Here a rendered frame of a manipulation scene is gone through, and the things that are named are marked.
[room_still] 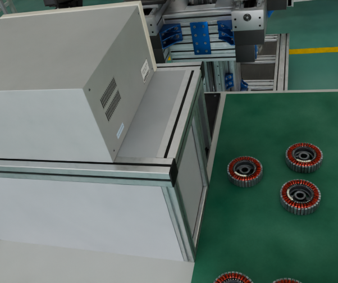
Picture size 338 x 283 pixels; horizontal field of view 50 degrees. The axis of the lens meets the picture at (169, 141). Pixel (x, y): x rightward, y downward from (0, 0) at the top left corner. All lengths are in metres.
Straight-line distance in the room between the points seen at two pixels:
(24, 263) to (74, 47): 0.69
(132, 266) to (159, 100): 0.47
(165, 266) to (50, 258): 0.36
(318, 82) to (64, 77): 2.39
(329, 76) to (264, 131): 1.70
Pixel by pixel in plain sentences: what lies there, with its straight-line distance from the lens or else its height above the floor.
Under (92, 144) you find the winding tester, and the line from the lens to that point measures 0.79.
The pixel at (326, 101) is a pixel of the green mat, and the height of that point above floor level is 0.75.
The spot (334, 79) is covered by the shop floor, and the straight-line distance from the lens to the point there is 2.98.
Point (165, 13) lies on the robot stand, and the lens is 1.90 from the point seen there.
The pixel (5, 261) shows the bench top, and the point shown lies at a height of 0.75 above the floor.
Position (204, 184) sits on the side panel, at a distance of 1.16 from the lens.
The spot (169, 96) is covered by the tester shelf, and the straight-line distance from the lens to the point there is 0.96.
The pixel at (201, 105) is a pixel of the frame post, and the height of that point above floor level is 0.96.
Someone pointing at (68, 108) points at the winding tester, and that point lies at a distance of 0.75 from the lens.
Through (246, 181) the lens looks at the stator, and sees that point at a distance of 1.15.
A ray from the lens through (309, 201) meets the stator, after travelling 1.11.
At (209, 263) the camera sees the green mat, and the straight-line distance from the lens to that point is 1.04.
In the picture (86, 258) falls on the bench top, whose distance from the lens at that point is 1.15.
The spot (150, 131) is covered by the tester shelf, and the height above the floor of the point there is 1.11.
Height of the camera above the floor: 1.66
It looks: 41 degrees down
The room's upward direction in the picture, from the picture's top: 14 degrees counter-clockwise
